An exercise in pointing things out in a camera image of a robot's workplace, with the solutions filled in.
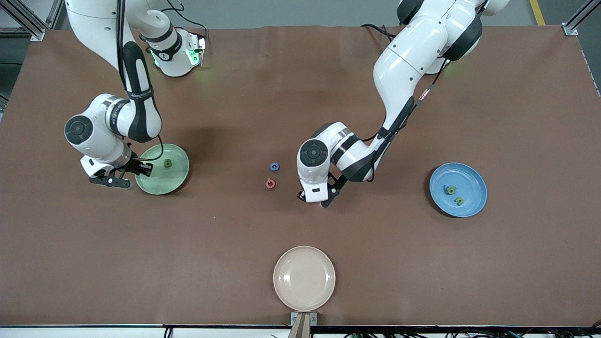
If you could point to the brown table cover mat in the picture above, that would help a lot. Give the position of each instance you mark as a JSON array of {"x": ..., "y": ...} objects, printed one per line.
[{"x": 94, "y": 258}]

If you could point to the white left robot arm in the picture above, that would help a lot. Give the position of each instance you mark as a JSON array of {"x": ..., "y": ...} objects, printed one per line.
[{"x": 404, "y": 61}]

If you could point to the beige plate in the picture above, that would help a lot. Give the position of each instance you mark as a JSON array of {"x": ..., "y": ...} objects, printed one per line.
[{"x": 304, "y": 278}]

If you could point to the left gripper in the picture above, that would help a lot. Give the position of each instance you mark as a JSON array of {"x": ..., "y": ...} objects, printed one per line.
[{"x": 300, "y": 195}]

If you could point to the aluminium frame profile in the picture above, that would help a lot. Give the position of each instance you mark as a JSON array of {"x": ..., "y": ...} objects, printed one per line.
[
  {"x": 36, "y": 35},
  {"x": 570, "y": 29}
]

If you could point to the blue plate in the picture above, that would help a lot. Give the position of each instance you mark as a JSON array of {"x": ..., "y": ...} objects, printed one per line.
[{"x": 469, "y": 178}]

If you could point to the red letter Q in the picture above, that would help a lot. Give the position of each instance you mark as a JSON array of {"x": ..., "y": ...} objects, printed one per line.
[{"x": 267, "y": 183}]

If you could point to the light green plate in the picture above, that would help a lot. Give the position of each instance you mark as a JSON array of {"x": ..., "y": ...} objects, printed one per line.
[{"x": 169, "y": 183}]

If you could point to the green letter u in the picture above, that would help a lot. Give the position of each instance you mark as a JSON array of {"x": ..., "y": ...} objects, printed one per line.
[{"x": 459, "y": 201}]

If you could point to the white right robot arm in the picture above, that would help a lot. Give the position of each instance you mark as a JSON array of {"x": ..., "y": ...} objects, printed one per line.
[{"x": 94, "y": 134}]

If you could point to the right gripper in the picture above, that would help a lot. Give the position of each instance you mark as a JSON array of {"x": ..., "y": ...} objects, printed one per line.
[{"x": 134, "y": 165}]

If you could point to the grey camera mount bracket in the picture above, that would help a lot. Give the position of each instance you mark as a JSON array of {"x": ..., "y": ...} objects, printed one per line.
[{"x": 304, "y": 328}]

